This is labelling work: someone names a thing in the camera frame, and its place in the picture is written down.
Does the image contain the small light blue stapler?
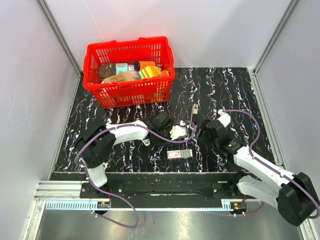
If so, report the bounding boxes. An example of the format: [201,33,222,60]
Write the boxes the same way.
[142,139,151,146]

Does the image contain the red white staples box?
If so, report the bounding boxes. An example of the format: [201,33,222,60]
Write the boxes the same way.
[167,149,193,160]

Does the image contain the white black stapler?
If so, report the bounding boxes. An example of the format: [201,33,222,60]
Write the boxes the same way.
[190,103,199,130]

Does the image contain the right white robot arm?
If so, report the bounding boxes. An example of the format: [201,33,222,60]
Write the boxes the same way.
[196,119,320,227]

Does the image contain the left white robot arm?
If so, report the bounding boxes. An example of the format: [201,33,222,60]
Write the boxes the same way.
[75,112,173,198]

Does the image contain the orange snack packet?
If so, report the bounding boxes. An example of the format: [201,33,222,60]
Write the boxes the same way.
[161,70,170,77]

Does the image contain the yellow green striped box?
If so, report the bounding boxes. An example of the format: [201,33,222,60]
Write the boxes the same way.
[138,66,162,80]

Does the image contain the brown cardboard box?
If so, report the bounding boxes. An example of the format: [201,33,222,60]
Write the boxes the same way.
[101,71,135,84]

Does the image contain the orange cylindrical can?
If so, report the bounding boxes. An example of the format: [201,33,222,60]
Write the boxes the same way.
[133,60,157,72]

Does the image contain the teal white small box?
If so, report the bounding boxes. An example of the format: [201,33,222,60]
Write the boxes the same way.
[115,63,129,75]

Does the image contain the brown round cookie pack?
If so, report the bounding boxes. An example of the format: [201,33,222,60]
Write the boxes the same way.
[98,62,116,80]

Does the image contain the red plastic shopping basket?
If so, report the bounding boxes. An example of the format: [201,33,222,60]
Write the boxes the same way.
[83,36,176,109]

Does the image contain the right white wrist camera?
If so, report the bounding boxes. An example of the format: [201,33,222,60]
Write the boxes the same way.
[217,109,231,128]

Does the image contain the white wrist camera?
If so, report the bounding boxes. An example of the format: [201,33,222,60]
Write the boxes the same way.
[169,120,187,140]
[217,109,231,128]

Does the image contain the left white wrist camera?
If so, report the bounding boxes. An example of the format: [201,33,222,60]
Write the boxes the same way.
[169,120,187,140]

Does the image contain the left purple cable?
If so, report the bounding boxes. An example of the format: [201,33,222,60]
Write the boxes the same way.
[74,120,197,228]

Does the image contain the purple cable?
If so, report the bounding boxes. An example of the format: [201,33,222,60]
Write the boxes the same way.
[74,120,197,228]
[221,109,320,218]

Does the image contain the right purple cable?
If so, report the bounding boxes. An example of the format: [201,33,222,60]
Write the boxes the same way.
[221,109,320,218]

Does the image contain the aluminium frame rail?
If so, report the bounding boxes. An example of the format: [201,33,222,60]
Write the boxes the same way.
[34,181,243,212]

